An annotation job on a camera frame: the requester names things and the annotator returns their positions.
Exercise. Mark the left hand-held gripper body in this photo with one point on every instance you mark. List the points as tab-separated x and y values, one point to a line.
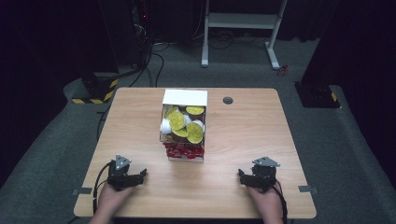
120	174

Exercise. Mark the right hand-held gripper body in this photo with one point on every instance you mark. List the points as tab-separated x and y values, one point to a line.
264	175

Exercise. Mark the grey tape strip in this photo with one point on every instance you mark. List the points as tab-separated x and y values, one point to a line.
81	190
307	188

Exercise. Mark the pile of red packets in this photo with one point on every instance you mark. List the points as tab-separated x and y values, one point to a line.
184	150

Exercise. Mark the pile of yellow-lidded capsules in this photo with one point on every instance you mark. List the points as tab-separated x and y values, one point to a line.
183	126

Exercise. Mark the yellow black striped stand base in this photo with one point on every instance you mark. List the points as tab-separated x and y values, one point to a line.
100	93

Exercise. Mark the white cardboard box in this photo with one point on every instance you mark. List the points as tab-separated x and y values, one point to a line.
184	98

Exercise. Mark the small red object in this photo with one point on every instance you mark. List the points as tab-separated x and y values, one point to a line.
282	70

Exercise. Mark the white metal stand frame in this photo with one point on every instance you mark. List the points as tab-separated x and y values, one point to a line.
240	20

